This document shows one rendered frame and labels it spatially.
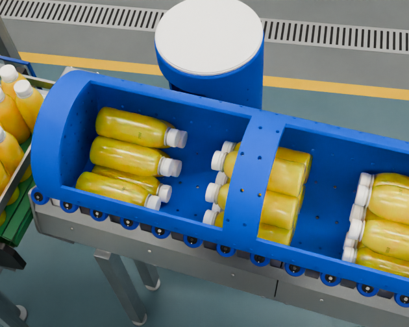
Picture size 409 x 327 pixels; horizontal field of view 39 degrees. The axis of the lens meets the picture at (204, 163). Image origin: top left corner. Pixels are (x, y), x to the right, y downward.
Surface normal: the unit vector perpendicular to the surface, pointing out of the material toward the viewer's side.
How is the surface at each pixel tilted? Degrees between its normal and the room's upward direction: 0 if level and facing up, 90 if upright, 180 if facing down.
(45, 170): 64
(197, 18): 0
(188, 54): 0
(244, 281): 71
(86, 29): 0
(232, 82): 90
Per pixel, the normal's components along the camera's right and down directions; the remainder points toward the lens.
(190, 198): -0.04, -0.59
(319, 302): -0.32, 0.59
